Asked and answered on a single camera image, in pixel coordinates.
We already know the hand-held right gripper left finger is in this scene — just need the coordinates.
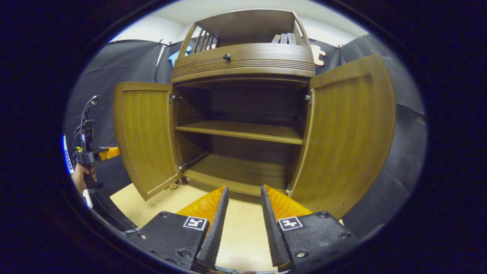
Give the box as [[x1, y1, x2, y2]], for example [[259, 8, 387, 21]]
[[131, 186, 229, 271]]

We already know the wooden double-door shoe cabinet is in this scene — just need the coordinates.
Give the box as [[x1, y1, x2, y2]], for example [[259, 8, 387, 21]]
[[113, 8, 396, 221]]

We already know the wooden inner shelf board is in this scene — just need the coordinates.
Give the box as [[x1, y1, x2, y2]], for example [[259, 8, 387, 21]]
[[175, 121, 304, 145]]

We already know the wooden cabinet door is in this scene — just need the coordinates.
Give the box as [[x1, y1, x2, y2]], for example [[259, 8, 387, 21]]
[[289, 54, 396, 220], [113, 82, 183, 201]]

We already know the white blue-edged board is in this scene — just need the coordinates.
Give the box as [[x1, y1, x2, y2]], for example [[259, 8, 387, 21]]
[[62, 134, 75, 175]]

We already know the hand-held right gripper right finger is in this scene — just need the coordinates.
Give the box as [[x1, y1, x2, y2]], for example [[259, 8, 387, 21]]
[[261, 185, 358, 272]]

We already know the wooden cabinet drawer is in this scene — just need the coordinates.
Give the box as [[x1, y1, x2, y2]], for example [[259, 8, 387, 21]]
[[171, 43, 316, 78]]

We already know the black backdrop cloth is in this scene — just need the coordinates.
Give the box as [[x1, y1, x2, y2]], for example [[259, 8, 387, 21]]
[[63, 33, 427, 236]]

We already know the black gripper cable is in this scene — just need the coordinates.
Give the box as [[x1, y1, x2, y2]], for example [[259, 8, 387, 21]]
[[77, 95, 99, 153]]

